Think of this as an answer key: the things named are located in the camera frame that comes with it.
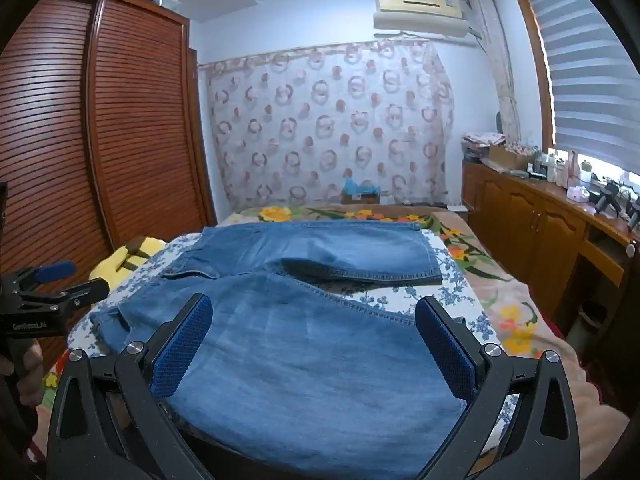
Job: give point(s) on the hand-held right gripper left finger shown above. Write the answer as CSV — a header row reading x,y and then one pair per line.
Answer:
x,y
182,347

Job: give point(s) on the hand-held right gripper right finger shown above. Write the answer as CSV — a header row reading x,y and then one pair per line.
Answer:
x,y
449,352

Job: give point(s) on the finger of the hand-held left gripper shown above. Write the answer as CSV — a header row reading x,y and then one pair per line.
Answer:
x,y
85,292
52,271

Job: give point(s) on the blue denim pants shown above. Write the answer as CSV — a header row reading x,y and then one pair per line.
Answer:
x,y
300,360

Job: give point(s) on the person's left hand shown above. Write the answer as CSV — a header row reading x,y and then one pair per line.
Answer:
x,y
30,362

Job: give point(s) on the yellow plush toy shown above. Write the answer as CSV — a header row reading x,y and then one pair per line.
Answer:
x,y
112,265

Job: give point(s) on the wooden sideboard cabinet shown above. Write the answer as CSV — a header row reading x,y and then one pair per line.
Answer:
x,y
525,220

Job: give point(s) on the wooden louvered wardrobe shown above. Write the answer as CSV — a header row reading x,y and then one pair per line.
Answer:
x,y
125,135

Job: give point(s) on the small brown box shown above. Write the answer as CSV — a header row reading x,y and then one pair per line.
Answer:
x,y
361,200

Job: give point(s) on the blue fluffy bundle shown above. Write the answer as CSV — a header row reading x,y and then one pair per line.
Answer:
x,y
360,187

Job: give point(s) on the open cardboard box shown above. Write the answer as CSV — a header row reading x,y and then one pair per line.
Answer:
x,y
505,157

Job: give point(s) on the pink tissue box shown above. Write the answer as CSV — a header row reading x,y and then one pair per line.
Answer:
x,y
580,195

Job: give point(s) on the white bottle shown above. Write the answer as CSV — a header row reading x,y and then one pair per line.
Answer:
x,y
551,170

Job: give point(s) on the pink vase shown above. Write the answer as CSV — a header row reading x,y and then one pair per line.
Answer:
x,y
572,170

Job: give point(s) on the dark oval fan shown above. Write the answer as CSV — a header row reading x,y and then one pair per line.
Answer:
x,y
499,122

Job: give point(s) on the cream lace curtain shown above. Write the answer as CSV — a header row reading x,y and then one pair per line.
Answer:
x,y
500,75

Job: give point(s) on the grey box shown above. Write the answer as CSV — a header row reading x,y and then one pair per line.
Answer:
x,y
167,2

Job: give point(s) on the grey striped window blind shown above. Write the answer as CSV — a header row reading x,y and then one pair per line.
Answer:
x,y
585,75

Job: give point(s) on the white air conditioner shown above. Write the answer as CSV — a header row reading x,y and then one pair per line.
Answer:
x,y
420,15

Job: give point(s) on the wooden window frame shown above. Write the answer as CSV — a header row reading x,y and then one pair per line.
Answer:
x,y
535,60

